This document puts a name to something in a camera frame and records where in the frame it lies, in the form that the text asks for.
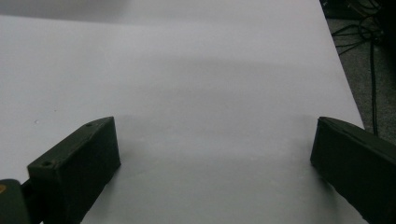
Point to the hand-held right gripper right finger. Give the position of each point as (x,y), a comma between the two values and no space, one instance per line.
(358,165)

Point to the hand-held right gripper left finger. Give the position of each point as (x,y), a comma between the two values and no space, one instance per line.
(77,168)

